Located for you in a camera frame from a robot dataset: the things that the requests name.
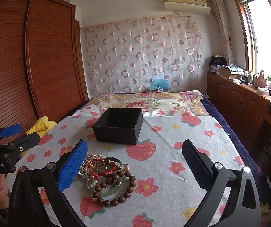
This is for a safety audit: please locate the wooden sideboard cabinet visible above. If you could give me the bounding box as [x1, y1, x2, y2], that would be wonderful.
[207, 73, 271, 155]

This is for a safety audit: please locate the green jade bangle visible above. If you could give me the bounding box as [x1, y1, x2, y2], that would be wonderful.
[98, 177, 122, 197]

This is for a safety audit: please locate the yellow plush toy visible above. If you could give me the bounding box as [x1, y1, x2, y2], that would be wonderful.
[26, 116, 57, 145]

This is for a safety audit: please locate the pink circle pattern curtain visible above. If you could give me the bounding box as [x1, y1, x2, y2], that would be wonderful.
[81, 15, 203, 95]

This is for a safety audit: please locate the dark metal bangle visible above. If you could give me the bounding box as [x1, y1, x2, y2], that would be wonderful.
[100, 157, 122, 175]

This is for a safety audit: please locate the pile of clothes and books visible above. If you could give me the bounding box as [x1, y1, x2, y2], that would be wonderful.
[208, 55, 244, 79]

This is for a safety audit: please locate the pink bottle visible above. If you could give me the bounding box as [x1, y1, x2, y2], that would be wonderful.
[257, 70, 266, 88]

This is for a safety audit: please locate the black jewelry box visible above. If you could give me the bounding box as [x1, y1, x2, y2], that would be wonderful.
[92, 108, 143, 145]

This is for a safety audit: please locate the floral bed quilt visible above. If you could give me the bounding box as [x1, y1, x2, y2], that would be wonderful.
[72, 90, 209, 117]

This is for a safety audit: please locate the wooden wardrobe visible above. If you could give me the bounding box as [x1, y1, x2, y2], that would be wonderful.
[0, 0, 88, 130]

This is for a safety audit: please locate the side window curtain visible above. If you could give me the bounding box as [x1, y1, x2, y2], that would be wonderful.
[211, 0, 234, 65]

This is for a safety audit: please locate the brown wooden bead bracelet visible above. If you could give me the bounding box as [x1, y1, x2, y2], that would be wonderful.
[92, 171, 137, 207]

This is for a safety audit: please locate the strawberry print white cloth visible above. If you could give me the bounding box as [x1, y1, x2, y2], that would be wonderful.
[17, 114, 244, 226]

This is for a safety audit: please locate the wall air conditioner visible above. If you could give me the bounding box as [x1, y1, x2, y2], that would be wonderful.
[164, 0, 211, 15]

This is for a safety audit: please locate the red cord bracelet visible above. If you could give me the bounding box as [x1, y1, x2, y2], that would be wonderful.
[87, 158, 118, 180]

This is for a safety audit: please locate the pearl necklace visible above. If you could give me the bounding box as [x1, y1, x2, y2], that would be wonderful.
[79, 153, 103, 190]

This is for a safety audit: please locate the person's left hand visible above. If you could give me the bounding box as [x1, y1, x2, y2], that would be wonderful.
[0, 174, 9, 210]

